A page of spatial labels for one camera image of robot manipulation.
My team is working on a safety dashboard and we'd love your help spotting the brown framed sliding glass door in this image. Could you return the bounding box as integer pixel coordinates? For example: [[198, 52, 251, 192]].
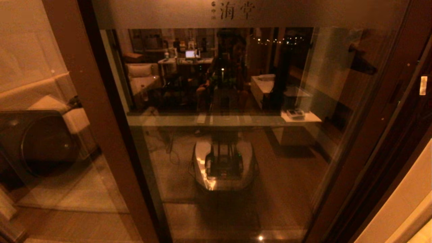
[[81, 0, 427, 243]]

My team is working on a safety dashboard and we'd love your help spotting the brown framed fixed glass door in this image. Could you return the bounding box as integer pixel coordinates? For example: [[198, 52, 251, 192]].
[[0, 0, 159, 243]]

